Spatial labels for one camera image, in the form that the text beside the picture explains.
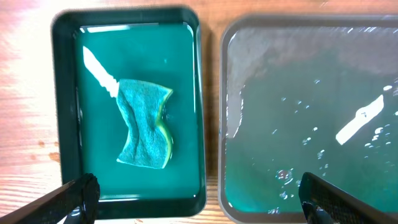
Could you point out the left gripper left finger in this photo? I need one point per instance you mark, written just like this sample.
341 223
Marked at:
74 202

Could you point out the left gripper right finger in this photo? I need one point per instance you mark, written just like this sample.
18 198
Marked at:
323 202

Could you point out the green yellow sponge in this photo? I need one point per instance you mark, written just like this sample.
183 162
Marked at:
149 142

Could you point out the large dark serving tray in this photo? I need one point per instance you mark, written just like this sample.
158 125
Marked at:
304 94

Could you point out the small green water tray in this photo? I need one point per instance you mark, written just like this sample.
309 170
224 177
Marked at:
92 52

